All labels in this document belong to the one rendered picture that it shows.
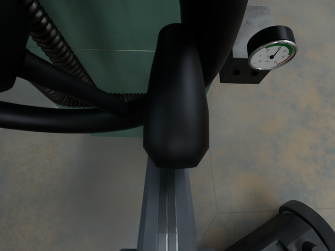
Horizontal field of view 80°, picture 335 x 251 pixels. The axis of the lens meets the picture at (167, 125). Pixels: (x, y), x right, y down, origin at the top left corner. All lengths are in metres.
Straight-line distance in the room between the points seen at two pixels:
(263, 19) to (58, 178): 0.91
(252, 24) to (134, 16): 0.21
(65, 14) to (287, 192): 0.98
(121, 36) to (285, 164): 0.89
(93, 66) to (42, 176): 0.67
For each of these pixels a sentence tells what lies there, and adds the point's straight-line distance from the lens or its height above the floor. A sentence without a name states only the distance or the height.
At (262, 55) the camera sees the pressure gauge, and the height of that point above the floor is 0.66.
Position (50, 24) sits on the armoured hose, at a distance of 0.22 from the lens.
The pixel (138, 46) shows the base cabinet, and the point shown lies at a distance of 0.39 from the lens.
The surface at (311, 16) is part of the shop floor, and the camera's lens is 1.61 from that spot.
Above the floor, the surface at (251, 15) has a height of 0.62.
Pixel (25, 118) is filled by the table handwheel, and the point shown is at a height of 0.70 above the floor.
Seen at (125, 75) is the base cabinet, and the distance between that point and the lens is 0.47.
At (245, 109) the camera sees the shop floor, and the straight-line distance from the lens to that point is 1.06.
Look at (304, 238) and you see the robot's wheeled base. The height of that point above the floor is 0.21.
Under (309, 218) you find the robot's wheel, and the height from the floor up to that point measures 0.18.
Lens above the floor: 0.89
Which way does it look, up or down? 71 degrees down
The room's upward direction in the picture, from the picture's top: 4 degrees clockwise
